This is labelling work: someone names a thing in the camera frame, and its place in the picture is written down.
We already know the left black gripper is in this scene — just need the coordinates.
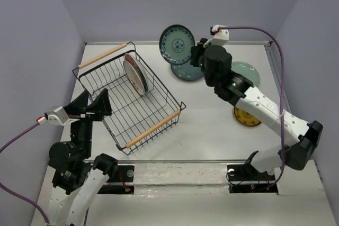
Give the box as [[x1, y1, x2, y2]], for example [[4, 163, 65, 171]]
[[65, 86, 113, 157]]

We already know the small blue patterned dish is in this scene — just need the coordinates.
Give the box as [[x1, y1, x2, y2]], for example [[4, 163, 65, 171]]
[[159, 24, 195, 65]]

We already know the light green flower plate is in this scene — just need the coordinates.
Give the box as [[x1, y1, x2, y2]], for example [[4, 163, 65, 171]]
[[231, 61, 260, 87]]

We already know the white orange sunburst plate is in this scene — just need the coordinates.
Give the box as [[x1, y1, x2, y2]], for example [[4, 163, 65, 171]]
[[123, 60, 145, 96]]

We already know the red and teal floral plate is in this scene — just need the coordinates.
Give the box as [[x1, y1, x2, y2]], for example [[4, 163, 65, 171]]
[[124, 53, 149, 94]]

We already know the small yellow patterned dish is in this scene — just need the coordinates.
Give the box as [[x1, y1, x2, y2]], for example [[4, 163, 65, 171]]
[[233, 106, 262, 127]]

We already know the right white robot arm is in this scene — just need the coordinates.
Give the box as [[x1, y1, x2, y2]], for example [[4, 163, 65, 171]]
[[190, 39, 323, 179]]

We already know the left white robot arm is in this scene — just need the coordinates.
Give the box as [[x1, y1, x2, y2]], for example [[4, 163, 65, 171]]
[[45, 88, 118, 225]]

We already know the dark teal speckled plate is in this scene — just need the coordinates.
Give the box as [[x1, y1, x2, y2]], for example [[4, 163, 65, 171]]
[[171, 62, 203, 82]]

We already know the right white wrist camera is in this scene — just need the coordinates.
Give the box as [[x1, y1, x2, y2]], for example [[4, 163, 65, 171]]
[[203, 25, 229, 48]]

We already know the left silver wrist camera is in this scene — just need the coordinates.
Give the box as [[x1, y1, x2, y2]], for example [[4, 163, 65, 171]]
[[44, 106, 70, 126]]

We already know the black wire dish rack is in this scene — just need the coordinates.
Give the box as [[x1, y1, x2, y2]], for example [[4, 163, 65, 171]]
[[76, 42, 186, 155]]

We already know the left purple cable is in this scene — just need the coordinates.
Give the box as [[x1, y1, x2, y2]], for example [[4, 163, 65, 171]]
[[0, 120, 50, 224]]

